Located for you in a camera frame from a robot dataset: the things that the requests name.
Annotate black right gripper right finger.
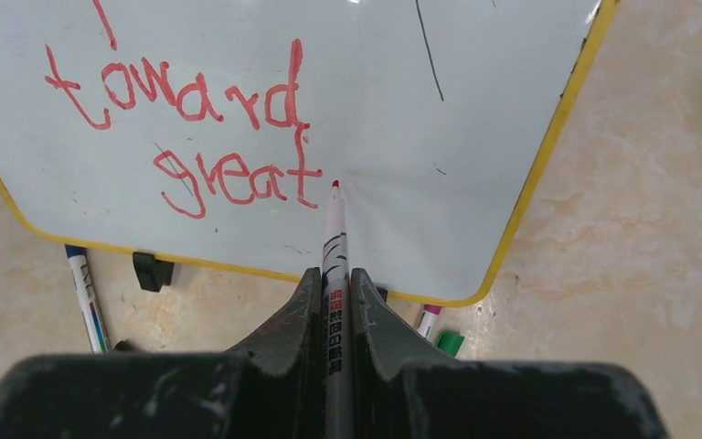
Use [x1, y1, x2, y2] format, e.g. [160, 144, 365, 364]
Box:
[350, 268, 454, 438]

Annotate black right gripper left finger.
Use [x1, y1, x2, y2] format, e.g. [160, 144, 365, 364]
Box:
[227, 268, 323, 438]

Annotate red whiteboard marker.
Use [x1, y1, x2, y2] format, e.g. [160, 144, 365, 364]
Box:
[321, 181, 355, 438]

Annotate yellow framed whiteboard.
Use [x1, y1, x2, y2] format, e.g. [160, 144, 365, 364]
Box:
[0, 1, 617, 306]

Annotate purple whiteboard marker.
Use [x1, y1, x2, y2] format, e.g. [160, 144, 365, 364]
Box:
[417, 305, 442, 339]

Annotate green whiteboard marker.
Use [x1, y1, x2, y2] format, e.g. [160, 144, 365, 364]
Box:
[434, 330, 465, 358]

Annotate blue whiteboard marker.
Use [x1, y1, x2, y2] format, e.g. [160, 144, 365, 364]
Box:
[64, 244, 111, 354]

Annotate whiteboard metal wire stand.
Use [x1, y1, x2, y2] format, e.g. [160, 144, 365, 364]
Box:
[132, 252, 175, 293]

